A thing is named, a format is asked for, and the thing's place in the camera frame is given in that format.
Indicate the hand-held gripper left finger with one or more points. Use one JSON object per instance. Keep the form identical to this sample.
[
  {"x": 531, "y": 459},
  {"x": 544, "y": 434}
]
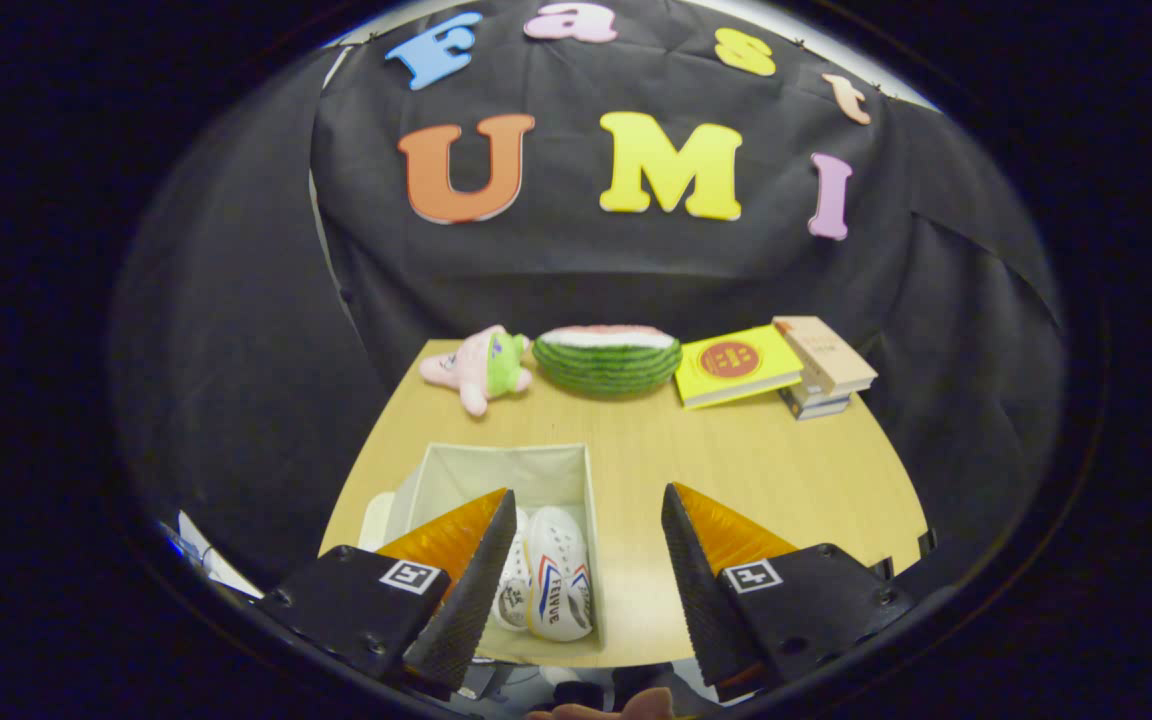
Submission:
[{"x": 481, "y": 590}]

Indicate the tan book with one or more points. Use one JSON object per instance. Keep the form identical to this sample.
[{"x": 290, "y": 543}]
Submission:
[{"x": 821, "y": 350}]

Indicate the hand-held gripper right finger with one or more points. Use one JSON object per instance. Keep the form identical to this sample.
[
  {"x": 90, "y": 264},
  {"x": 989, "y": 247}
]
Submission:
[{"x": 701, "y": 600}]

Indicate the pink and green plush toy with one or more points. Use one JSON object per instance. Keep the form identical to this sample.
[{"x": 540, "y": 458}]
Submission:
[{"x": 481, "y": 365}]

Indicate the beige fabric storage box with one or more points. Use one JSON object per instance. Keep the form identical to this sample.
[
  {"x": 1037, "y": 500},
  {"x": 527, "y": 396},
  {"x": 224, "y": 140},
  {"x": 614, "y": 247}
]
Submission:
[{"x": 496, "y": 470}]

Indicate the dark cover book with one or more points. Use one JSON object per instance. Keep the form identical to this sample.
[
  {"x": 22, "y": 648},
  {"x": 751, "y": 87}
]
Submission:
[{"x": 816, "y": 410}]

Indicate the white shoe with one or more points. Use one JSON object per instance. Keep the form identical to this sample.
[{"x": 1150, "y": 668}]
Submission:
[
  {"x": 556, "y": 570},
  {"x": 516, "y": 580}
]

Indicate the yellow book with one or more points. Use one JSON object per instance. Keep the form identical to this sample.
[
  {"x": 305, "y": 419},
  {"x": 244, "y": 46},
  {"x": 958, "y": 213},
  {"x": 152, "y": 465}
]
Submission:
[{"x": 731, "y": 362}]

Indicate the watermelon slice plush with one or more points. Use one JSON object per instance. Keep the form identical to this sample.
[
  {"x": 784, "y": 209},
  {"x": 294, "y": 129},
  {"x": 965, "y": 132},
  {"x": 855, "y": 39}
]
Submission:
[{"x": 606, "y": 365}]

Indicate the grey cover book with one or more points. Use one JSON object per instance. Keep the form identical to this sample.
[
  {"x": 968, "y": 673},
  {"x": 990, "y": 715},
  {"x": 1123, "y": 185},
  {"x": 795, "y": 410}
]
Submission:
[{"x": 821, "y": 395}]

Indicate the dark table edge bracket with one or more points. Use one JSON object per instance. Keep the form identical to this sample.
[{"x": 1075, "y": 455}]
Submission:
[
  {"x": 882, "y": 569},
  {"x": 928, "y": 543}
]

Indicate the white paper sheet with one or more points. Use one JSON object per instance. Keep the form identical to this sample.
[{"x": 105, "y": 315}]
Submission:
[{"x": 216, "y": 565}]

